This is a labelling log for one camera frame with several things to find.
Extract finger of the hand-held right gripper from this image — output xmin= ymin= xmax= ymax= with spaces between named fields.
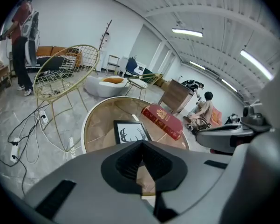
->
xmin=195 ymin=124 xmax=244 ymax=154

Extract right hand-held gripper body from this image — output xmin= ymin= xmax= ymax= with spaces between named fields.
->
xmin=241 ymin=62 xmax=280 ymax=135

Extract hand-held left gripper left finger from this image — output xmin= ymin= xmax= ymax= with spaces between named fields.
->
xmin=24 ymin=140 xmax=161 ymax=224

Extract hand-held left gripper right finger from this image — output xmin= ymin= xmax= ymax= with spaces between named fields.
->
xmin=142 ymin=140 xmax=233 ymax=224

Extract black framed antler picture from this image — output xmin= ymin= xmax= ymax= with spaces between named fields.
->
xmin=113 ymin=119 xmax=152 ymax=146

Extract round wooden table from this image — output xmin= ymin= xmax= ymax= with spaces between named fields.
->
xmin=81 ymin=96 xmax=191 ymax=202

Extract long ceiling light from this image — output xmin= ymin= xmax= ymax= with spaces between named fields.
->
xmin=240 ymin=49 xmax=274 ymax=80
xmin=189 ymin=61 xmax=205 ymax=70
xmin=172 ymin=28 xmax=203 ymax=37
xmin=221 ymin=79 xmax=238 ymax=92

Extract red hardcover book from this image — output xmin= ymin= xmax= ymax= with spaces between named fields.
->
xmin=141 ymin=103 xmax=184 ymax=141

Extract brown wooden dresser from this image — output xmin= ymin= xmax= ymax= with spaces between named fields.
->
xmin=158 ymin=79 xmax=195 ymax=115

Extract white power strip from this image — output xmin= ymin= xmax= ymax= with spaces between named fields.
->
xmin=10 ymin=138 xmax=21 ymax=163
xmin=38 ymin=111 xmax=48 ymax=126

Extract cardboard boxes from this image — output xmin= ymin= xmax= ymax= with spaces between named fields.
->
xmin=153 ymin=78 xmax=171 ymax=91

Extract white floor pouf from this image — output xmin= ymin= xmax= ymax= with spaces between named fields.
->
xmin=83 ymin=75 xmax=129 ymax=98

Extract gold chair white cushion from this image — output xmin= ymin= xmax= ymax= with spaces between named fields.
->
xmin=127 ymin=73 xmax=165 ymax=100

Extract orange pillow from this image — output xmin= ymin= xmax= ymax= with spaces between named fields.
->
xmin=103 ymin=77 xmax=123 ymax=84

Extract white cabinet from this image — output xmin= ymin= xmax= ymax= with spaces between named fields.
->
xmin=120 ymin=56 xmax=147 ymax=73

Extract blue chair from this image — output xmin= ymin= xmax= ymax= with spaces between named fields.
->
xmin=125 ymin=57 xmax=143 ymax=78

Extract wooden chair dark seat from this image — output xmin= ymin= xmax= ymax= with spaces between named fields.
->
xmin=106 ymin=54 xmax=121 ymax=76

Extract orange sofa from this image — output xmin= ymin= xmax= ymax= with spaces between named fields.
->
xmin=36 ymin=45 xmax=82 ymax=68

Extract dark wooden coat rack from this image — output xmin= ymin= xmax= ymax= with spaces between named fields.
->
xmin=98 ymin=19 xmax=113 ymax=51

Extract black cable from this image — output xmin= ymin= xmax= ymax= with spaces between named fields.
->
xmin=0 ymin=101 xmax=51 ymax=196

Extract gold wire chair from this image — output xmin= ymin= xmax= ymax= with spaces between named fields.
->
xmin=34 ymin=44 xmax=100 ymax=153

